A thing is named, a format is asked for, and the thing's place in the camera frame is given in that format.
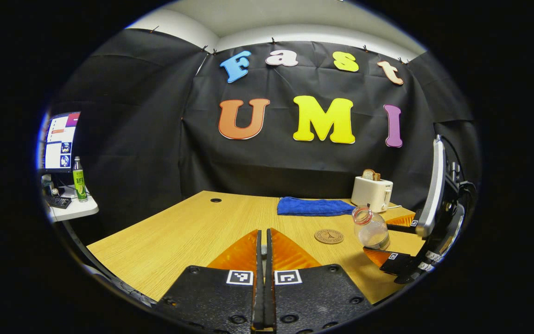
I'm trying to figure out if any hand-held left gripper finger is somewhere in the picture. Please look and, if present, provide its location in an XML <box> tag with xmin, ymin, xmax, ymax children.
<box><xmin>266</xmin><ymin>228</ymin><xmax>374</xmax><ymax>334</ymax></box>
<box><xmin>156</xmin><ymin>230</ymin><xmax>264</xmax><ymax>334</ymax></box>

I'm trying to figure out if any clear plastic water bottle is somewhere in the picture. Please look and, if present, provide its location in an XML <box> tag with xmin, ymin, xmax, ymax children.
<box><xmin>352</xmin><ymin>205</ymin><xmax>391</xmax><ymax>250</ymax></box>

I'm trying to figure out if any round brown coaster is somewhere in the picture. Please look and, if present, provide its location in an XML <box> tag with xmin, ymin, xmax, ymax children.
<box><xmin>314</xmin><ymin>229</ymin><xmax>344</xmax><ymax>245</ymax></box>

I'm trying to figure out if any green drink bottle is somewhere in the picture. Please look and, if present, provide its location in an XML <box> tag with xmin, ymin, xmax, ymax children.
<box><xmin>72</xmin><ymin>156</ymin><xmax>88</xmax><ymax>202</ymax></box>

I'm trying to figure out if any white toaster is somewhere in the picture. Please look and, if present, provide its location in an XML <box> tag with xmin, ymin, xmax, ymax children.
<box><xmin>351</xmin><ymin>176</ymin><xmax>394</xmax><ymax>213</ymax></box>

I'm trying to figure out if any blue towel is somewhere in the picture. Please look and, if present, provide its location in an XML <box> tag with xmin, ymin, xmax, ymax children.
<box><xmin>277</xmin><ymin>197</ymin><xmax>356</xmax><ymax>217</ymax></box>

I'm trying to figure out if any black backdrop cloth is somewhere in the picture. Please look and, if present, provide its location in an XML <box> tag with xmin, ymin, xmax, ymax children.
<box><xmin>47</xmin><ymin>29</ymin><xmax>481</xmax><ymax>246</ymax></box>

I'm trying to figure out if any white side desk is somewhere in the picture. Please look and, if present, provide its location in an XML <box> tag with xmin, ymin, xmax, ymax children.
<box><xmin>44</xmin><ymin>186</ymin><xmax>99</xmax><ymax>222</ymax></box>

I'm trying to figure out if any black keyboard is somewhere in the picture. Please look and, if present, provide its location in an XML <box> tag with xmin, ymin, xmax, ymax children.
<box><xmin>44</xmin><ymin>195</ymin><xmax>72</xmax><ymax>209</ymax></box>

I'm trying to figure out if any computer monitor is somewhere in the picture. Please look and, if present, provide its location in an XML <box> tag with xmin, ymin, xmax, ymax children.
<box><xmin>39</xmin><ymin>111</ymin><xmax>81</xmax><ymax>174</ymax></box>

